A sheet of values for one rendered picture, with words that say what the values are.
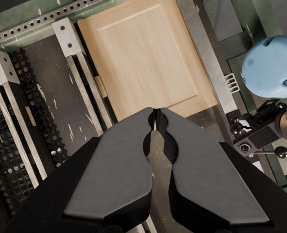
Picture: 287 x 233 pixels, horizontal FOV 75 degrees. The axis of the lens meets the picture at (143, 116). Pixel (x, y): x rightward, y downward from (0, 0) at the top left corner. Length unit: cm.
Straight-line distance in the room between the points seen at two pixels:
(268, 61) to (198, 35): 51
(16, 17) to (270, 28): 91
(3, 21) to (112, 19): 39
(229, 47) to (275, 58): 61
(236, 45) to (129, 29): 43
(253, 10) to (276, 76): 63
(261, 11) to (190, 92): 38
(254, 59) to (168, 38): 52
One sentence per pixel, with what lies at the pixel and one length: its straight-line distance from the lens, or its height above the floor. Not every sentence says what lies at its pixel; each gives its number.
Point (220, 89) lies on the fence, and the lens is 74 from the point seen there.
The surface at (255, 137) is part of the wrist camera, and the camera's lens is 53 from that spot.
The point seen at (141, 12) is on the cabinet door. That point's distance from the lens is 80.
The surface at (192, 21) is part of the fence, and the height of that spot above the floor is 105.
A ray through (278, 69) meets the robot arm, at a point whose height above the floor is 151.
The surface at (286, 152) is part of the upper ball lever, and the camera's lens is 72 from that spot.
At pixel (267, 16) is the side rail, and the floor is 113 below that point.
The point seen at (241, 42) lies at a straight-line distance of 90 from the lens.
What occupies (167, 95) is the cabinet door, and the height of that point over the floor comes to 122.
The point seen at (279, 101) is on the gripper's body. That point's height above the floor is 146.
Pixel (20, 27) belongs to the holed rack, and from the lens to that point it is 85.
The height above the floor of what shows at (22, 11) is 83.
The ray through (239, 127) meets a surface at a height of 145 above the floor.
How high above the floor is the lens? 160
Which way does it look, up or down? 30 degrees down
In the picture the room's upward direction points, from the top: 157 degrees clockwise
